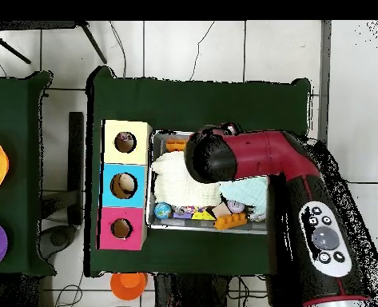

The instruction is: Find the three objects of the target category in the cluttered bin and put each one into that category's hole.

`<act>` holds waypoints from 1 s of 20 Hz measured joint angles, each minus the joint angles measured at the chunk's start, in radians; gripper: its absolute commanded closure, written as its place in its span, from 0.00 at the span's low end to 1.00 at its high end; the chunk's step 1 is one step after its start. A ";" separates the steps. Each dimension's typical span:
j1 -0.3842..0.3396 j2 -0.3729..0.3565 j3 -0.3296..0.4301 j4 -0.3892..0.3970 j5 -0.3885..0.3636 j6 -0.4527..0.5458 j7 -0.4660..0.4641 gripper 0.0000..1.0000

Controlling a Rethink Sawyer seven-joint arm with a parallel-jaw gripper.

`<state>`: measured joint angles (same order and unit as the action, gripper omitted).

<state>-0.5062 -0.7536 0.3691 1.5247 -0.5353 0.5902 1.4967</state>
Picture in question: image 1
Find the light blue waffle cloth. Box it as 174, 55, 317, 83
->
219, 177, 269, 222

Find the blue globe ball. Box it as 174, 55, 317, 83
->
153, 201, 173, 221

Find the grey rounded floor base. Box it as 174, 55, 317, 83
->
37, 224, 78, 261

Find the wire mesh bin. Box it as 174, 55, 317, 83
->
146, 130, 269, 235

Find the orange studded building block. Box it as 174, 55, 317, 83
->
213, 212, 249, 231

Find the black tripod stand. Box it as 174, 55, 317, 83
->
0, 20, 108, 65

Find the orange cup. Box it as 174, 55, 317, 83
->
109, 272, 149, 301

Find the black upright panel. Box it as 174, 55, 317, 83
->
68, 111, 85, 226

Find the dark green tablecloth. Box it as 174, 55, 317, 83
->
0, 70, 58, 277
84, 65, 312, 278

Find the wooden box with three holes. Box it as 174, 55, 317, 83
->
97, 119, 153, 251

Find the cream waffle cloth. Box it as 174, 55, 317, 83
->
151, 150, 223, 207

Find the orange flat building brick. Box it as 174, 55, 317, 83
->
165, 138, 190, 154

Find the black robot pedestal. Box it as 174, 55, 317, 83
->
153, 273, 233, 307

